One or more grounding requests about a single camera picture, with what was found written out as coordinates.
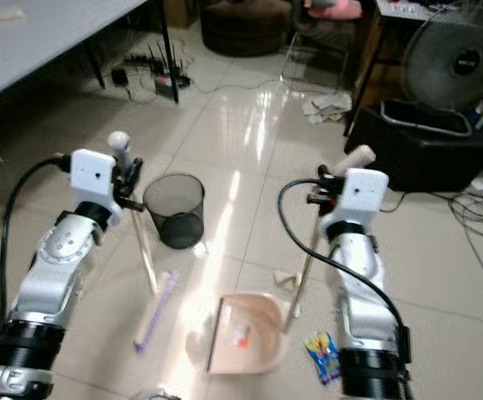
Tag large black box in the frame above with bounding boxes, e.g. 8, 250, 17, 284
344, 100, 483, 193

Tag pink cushion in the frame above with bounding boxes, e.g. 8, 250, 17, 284
307, 0, 364, 20

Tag black power adapter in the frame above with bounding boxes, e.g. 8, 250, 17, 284
112, 67, 131, 88

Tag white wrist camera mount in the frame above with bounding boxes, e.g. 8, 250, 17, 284
70, 149, 118, 220
340, 168, 391, 232

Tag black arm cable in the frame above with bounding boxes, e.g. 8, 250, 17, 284
278, 178, 411, 347
0, 155, 74, 393

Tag small white object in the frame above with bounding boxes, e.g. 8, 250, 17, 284
10, 6, 47, 23

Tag dark brown pouf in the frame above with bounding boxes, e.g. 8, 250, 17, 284
199, 0, 293, 58

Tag purple broom with white knob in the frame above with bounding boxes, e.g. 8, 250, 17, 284
108, 131, 181, 351

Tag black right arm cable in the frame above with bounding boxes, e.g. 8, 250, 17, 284
278, 178, 411, 347

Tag tangled black floor cables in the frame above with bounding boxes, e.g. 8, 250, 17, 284
448, 185, 483, 255

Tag beige long-handled dustpan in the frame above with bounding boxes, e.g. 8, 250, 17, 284
207, 144, 377, 376

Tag grey table with black legs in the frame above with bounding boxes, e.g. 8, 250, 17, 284
0, 0, 181, 107

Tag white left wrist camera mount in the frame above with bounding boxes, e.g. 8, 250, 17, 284
70, 149, 118, 220

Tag black mesh wastebasket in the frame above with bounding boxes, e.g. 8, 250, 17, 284
142, 172, 207, 250

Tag crumpled beige paper scrap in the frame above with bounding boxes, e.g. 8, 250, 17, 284
272, 270, 301, 292

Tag blue snack wrapper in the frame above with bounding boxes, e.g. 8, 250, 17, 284
303, 331, 344, 385

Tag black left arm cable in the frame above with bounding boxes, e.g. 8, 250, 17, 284
0, 155, 74, 393

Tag crumpled grey newspaper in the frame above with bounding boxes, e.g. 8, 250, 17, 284
303, 91, 354, 127

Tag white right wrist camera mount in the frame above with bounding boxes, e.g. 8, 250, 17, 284
340, 168, 391, 232

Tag grey floor fan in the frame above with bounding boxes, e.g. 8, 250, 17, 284
381, 7, 483, 138

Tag black router with antennas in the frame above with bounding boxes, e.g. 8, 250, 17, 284
125, 46, 193, 93

